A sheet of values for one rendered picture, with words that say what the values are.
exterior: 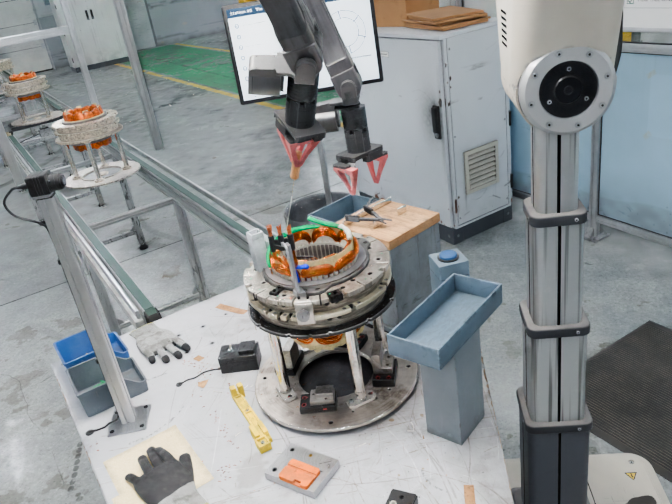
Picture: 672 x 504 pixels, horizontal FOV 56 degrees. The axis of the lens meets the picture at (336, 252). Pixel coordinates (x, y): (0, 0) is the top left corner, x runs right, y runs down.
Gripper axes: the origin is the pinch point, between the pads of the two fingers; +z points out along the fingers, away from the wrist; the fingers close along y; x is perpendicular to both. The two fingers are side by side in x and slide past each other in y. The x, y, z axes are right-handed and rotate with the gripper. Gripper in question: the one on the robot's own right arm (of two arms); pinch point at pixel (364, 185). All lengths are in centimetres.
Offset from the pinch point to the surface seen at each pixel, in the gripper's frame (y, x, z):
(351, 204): -12.1, -19.5, 13.0
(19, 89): -52, -413, 4
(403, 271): 0.8, 10.2, 20.7
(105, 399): 66, -30, 35
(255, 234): 33.9, 0.7, -1.5
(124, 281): 30, -96, 39
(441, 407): 26, 40, 31
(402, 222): -4.8, 6.5, 10.5
